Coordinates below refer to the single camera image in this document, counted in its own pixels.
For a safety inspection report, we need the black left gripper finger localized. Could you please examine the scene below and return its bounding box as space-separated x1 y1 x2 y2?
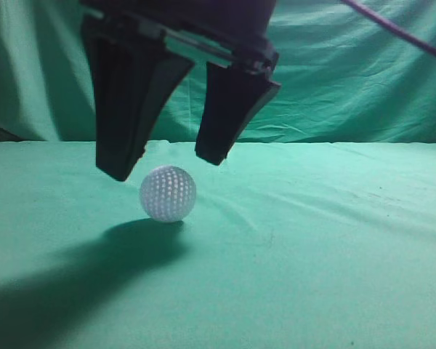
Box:
81 15 194 182

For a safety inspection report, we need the green backdrop curtain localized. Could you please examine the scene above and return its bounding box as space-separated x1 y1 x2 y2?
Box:
0 1 436 143

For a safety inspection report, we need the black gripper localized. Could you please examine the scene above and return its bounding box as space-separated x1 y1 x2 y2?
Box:
81 1 280 166

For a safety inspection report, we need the purple cable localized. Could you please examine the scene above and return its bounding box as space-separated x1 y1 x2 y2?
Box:
339 0 436 62

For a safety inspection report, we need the green table cloth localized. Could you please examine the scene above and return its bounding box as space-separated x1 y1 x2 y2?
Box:
0 141 436 348

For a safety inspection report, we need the white dimpled golf ball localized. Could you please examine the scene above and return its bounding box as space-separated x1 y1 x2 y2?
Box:
140 165 197 223

